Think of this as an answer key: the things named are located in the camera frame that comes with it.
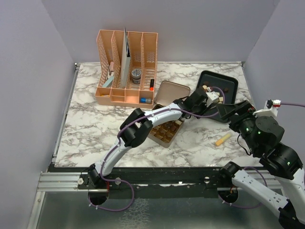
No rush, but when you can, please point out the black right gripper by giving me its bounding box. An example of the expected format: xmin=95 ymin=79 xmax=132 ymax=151
xmin=216 ymin=98 xmax=260 ymax=153

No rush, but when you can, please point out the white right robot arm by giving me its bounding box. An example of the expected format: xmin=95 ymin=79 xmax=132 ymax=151
xmin=216 ymin=100 xmax=305 ymax=229

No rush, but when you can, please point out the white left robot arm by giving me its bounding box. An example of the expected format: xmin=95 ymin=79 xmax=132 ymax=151
xmin=88 ymin=88 xmax=218 ymax=188

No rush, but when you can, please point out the gold chocolate tin box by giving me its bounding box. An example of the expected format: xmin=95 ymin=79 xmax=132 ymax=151
xmin=148 ymin=104 xmax=184 ymax=148

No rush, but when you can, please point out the black plastic tray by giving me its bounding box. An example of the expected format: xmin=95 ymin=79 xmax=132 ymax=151
xmin=196 ymin=70 xmax=238 ymax=123

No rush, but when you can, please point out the rose gold tin lid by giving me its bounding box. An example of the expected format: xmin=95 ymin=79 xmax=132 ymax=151
xmin=154 ymin=81 xmax=191 ymax=106

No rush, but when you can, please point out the tan stick on table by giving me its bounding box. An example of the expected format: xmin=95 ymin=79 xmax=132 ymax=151
xmin=215 ymin=133 xmax=232 ymax=146

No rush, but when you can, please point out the black orange marker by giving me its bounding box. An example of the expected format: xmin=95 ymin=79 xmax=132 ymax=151
xmin=149 ymin=78 xmax=154 ymax=91

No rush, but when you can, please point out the blue grey small bottle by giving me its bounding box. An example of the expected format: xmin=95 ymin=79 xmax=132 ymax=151
xmin=140 ymin=98 xmax=152 ymax=104

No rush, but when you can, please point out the small round patterned jar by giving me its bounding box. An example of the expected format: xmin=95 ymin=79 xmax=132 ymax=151
xmin=131 ymin=68 xmax=142 ymax=84

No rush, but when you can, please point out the peach plastic desk organizer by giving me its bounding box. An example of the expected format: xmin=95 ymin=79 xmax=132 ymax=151
xmin=95 ymin=30 xmax=158 ymax=108

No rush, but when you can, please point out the white upright booklet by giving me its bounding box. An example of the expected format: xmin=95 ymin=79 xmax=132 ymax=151
xmin=120 ymin=28 xmax=131 ymax=88

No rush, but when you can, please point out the pink stapler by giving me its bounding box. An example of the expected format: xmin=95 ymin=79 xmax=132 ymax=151
xmin=108 ymin=62 xmax=114 ymax=78

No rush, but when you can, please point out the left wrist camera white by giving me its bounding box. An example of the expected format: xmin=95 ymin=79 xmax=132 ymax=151
xmin=206 ymin=87 xmax=219 ymax=106

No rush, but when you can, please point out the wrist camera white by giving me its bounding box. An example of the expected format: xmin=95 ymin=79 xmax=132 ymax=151
xmin=206 ymin=87 xmax=219 ymax=106
xmin=253 ymin=100 xmax=281 ymax=118

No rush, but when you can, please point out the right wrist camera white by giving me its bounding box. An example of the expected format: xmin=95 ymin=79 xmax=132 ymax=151
xmin=253 ymin=100 xmax=281 ymax=118

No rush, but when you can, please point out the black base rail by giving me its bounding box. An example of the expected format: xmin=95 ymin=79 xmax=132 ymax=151
xmin=40 ymin=167 xmax=236 ymax=201

